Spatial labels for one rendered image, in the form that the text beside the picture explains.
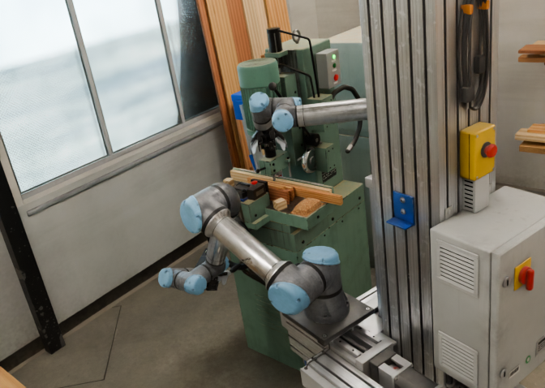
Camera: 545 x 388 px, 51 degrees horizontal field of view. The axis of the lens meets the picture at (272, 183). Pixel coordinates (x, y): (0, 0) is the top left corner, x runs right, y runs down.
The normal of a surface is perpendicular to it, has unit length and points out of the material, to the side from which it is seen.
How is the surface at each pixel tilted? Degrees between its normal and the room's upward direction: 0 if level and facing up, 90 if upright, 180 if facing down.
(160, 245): 90
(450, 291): 90
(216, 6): 87
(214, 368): 0
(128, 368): 0
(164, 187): 90
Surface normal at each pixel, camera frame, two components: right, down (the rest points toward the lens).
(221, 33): 0.76, 0.11
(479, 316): -0.80, 0.34
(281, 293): -0.54, 0.47
